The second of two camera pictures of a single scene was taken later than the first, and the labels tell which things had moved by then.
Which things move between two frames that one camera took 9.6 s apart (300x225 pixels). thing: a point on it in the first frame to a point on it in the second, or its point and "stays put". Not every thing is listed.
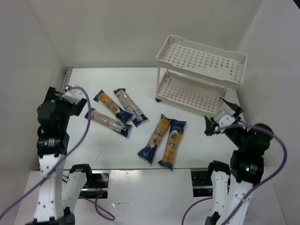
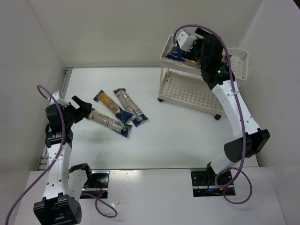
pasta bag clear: (109, 122) stays put
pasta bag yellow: (148, 152) to (175, 54)
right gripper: (225, 129) to (198, 50)
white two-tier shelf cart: (197, 76) stays put
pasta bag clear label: (138, 117) stays put
